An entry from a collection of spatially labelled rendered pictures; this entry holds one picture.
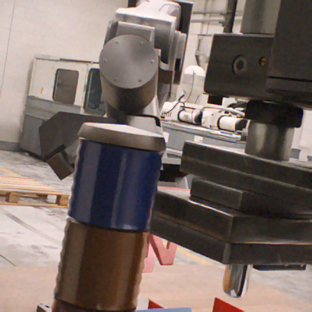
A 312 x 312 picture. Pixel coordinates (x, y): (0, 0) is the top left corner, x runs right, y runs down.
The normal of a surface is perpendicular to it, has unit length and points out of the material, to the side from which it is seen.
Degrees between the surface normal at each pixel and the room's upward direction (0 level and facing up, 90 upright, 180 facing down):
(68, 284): 76
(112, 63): 67
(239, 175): 90
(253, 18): 90
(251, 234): 90
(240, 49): 90
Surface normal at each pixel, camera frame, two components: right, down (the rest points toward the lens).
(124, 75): 0.02, -0.32
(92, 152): -0.50, -0.27
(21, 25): 0.55, 0.16
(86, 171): -0.68, 0.18
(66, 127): 0.59, -0.33
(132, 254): 0.67, -0.07
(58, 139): -0.79, -0.07
